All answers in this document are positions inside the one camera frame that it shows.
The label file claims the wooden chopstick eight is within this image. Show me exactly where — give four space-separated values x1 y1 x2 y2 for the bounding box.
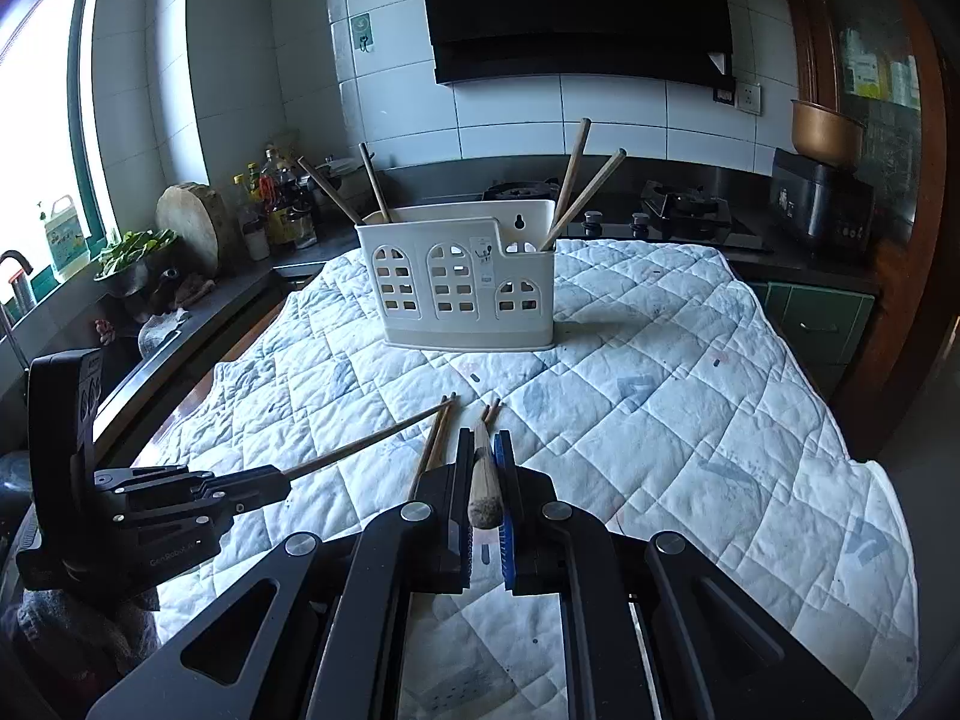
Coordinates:
283 398 452 481

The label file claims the wooden chopstick six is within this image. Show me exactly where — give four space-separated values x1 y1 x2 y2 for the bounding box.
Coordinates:
407 394 457 500

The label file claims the wooden chopstick four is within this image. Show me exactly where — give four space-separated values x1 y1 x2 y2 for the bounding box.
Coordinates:
465 418 503 530

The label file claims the wooden chopstick two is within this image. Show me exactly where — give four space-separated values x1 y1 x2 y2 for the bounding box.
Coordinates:
298 156 364 226

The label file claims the wooden chopstick three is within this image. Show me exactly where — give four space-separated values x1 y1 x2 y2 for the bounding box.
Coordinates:
358 142 392 223

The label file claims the wooden chopstick seven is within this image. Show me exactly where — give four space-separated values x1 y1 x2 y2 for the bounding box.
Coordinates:
539 148 626 252

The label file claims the wooden chopstick one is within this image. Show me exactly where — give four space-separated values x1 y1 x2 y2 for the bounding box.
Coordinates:
553 117 592 227

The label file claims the gloved left hand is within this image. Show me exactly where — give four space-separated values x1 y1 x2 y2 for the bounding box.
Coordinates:
13 589 160 686

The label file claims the white quilted cloth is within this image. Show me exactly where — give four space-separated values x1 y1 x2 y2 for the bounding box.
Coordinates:
140 241 919 718

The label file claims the metal bowl of greens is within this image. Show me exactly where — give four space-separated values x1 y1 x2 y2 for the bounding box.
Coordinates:
94 229 179 299

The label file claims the black sink faucet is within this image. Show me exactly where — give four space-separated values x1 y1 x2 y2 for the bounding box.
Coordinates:
0 250 36 392

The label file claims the dish soap bottle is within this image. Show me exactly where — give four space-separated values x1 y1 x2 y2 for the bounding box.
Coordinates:
41 195 89 283

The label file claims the round wooden cutting board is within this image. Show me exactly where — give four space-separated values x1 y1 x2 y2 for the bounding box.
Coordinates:
156 182 236 277

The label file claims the sauce bottles cluster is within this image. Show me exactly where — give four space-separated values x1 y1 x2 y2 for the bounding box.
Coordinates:
233 143 317 255

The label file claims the white plastic utensil holder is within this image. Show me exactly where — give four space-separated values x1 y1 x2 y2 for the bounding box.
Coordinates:
356 199 555 353

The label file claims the steel cooking pot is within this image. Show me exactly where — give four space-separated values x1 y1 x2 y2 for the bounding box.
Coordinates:
317 156 368 197

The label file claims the gas stove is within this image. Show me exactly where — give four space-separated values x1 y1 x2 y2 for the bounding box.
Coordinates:
483 179 760 242

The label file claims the black rice cooker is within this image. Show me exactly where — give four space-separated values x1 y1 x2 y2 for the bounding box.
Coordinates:
768 149 875 257

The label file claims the copper coloured pot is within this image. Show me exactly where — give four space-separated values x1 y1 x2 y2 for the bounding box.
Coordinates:
793 99 866 167

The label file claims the wooden glass cabinet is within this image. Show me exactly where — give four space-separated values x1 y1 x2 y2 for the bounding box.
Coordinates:
786 0 958 457

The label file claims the black range hood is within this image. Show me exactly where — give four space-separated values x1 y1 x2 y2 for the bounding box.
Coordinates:
425 0 734 88

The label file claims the green wall sticker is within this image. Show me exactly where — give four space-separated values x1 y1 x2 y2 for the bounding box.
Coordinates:
350 13 374 54

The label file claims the wall power socket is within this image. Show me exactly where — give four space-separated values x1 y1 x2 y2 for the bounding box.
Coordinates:
736 82 763 117

